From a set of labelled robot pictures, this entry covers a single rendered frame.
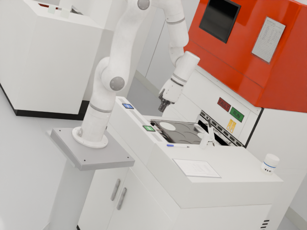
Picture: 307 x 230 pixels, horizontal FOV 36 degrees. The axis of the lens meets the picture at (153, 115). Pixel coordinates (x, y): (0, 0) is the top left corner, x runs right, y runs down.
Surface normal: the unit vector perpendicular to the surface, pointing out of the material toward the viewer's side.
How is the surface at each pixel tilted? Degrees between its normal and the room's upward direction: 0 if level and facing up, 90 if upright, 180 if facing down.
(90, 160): 2
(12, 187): 0
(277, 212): 90
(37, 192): 0
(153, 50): 90
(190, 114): 90
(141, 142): 90
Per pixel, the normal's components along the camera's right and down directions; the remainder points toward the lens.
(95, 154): 0.35, -0.86
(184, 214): 0.47, 0.47
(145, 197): -0.82, -0.07
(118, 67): 0.29, 0.00
